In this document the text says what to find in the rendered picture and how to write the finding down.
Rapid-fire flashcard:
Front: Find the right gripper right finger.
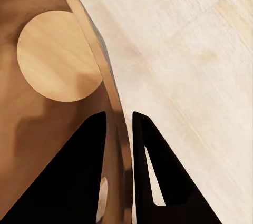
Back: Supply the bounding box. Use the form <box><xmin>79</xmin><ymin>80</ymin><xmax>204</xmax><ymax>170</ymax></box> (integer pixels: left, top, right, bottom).
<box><xmin>132</xmin><ymin>111</ymin><xmax>222</xmax><ymax>224</ymax></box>

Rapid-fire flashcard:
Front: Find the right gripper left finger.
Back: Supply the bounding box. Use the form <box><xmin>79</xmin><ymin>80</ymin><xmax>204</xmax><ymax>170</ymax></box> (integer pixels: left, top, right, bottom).
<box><xmin>0</xmin><ymin>111</ymin><xmax>106</xmax><ymax>224</ymax></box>

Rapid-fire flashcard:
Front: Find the trash can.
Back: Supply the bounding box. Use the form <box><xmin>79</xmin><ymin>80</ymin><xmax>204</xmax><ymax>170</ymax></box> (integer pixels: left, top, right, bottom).
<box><xmin>0</xmin><ymin>0</ymin><xmax>133</xmax><ymax>224</ymax></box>

